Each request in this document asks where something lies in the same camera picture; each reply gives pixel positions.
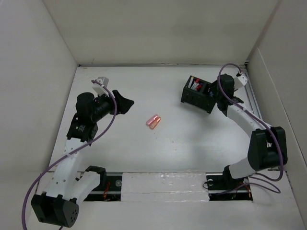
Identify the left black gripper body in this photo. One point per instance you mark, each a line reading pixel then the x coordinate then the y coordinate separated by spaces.
pixel 104 107

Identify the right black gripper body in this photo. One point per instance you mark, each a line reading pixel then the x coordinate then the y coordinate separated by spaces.
pixel 214 86

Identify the pink highlighter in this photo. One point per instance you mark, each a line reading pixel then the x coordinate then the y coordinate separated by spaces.
pixel 151 120

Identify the orange highlighter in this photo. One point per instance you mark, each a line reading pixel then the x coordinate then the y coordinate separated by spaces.
pixel 155 123

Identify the yellow capped marker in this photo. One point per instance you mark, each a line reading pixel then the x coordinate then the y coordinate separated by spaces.
pixel 190 81

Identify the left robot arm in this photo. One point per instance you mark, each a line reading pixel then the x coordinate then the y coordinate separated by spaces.
pixel 59 202

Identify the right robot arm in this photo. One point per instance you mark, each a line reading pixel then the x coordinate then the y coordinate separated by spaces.
pixel 267 146

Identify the black slatted pen holder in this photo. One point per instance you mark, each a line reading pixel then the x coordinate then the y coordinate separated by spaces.
pixel 200 99

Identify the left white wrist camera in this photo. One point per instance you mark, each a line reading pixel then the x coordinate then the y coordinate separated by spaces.
pixel 99 86

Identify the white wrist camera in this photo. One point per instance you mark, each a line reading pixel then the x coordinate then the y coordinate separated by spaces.
pixel 240 81
pixel 99 86

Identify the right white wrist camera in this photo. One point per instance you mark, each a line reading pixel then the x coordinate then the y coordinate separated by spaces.
pixel 240 81

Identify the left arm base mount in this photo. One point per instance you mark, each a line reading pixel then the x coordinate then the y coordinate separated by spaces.
pixel 108 192

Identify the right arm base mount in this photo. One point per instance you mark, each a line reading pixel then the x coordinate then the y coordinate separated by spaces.
pixel 222 187

